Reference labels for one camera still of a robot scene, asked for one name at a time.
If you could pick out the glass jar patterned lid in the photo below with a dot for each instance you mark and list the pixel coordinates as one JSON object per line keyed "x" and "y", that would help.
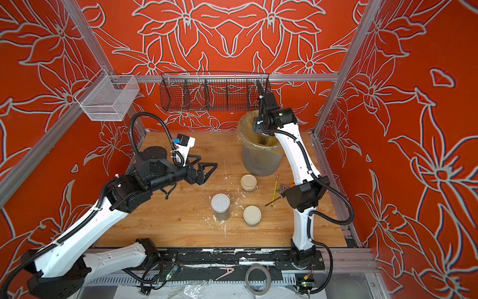
{"x": 220, "y": 204}

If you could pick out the clear glass jar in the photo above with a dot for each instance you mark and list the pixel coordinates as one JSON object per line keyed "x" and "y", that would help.
{"x": 266, "y": 141}

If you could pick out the glass jar beige lid back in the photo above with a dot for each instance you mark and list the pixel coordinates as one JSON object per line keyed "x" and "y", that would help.
{"x": 248, "y": 183}

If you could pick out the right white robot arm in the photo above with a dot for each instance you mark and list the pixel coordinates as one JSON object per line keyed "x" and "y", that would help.
{"x": 309, "y": 185}

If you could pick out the glass jar beige lid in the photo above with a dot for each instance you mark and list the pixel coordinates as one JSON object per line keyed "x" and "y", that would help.
{"x": 248, "y": 183}
{"x": 252, "y": 215}

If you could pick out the translucent ribbed trash bin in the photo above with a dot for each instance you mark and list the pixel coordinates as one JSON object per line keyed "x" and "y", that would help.
{"x": 259, "y": 162}

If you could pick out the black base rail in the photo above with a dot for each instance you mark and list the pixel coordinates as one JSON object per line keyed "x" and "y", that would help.
{"x": 207, "y": 257}

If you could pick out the black wire wall basket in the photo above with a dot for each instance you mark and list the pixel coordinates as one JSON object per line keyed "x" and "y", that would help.
{"x": 212, "y": 92}

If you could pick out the glass jar beige lid front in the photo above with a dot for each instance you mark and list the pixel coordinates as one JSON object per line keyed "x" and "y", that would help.
{"x": 252, "y": 215}

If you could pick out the clear tape roll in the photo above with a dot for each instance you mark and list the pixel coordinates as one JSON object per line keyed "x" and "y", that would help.
{"x": 254, "y": 275}

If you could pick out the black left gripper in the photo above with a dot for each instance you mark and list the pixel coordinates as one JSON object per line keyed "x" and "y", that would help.
{"x": 201, "y": 178}

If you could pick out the yellow pencil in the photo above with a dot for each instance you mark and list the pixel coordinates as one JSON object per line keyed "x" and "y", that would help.
{"x": 274, "y": 191}

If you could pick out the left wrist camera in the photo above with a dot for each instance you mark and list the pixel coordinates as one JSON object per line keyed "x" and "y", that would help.
{"x": 183, "y": 144}

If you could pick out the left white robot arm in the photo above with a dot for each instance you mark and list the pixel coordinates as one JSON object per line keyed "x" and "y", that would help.
{"x": 61, "y": 268}

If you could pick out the clear plastic wall basket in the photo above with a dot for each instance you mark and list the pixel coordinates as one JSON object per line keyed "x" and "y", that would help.
{"x": 107, "y": 98}

